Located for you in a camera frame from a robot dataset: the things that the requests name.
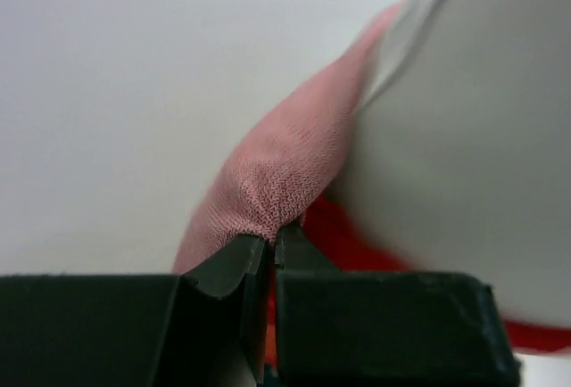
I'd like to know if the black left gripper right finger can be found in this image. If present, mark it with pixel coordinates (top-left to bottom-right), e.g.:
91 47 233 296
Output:
275 223 521 386

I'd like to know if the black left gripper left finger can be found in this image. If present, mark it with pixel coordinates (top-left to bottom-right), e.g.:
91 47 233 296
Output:
1 235 267 386

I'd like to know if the red and pink pillowcase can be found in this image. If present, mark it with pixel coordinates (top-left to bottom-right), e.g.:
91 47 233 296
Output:
174 6 570 353

